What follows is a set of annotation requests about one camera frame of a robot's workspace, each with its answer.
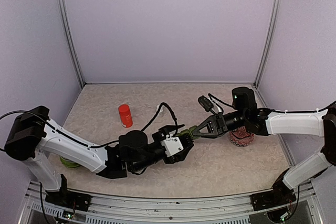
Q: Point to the small clear white-capped bottle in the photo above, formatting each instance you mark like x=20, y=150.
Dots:
x=160, y=109

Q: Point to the right aluminium frame post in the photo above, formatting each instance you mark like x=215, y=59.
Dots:
x=267, y=46

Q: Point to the left aluminium frame post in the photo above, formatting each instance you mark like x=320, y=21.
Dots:
x=70, y=43

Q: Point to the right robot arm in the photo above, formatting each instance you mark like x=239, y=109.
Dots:
x=265, y=121

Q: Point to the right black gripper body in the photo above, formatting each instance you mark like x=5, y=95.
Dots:
x=221, y=124

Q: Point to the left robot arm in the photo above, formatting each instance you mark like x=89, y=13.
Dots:
x=34, y=133

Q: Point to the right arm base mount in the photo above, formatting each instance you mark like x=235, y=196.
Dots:
x=270, y=199

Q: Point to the red pill bottle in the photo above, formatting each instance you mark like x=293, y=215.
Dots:
x=125, y=115

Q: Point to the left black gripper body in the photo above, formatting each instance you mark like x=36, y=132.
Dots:
x=160, y=134

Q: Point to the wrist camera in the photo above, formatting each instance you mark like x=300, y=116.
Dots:
x=209, y=105
x=178, y=145

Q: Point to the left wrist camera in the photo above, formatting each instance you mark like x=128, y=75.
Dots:
x=178, y=145

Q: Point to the front aluminium rail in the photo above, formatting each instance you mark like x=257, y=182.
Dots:
x=118, y=209

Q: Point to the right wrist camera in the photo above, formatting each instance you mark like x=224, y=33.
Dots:
x=209, y=105

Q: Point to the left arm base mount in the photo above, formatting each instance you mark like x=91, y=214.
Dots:
x=69, y=199

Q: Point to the green plate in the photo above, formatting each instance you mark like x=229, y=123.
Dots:
x=68, y=163

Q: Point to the green weekly pill organizer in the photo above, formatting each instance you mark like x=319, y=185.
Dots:
x=189, y=132

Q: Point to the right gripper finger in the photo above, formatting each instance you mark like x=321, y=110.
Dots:
x=208, y=125
x=210, y=135

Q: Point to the red patterned oval tin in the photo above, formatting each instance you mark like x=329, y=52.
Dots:
x=241, y=137

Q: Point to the aluminium frame post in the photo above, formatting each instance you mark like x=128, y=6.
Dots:
x=267, y=46
x=70, y=43

